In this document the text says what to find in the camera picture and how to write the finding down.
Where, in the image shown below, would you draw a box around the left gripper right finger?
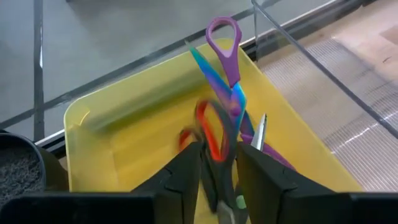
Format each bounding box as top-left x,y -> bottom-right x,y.
236,141 -> 351,224

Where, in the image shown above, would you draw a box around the yellow plastic bin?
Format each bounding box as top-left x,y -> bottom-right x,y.
63,37 -> 363,224

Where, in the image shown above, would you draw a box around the clear plastic bin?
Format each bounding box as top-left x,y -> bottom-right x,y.
251,0 -> 398,192

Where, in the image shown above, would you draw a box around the purple scissors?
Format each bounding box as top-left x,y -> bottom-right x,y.
185,15 -> 296,171

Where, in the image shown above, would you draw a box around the red and black scissors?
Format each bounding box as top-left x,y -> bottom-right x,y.
177,98 -> 249,224

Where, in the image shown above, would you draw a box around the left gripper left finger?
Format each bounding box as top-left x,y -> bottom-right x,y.
132,141 -> 203,224

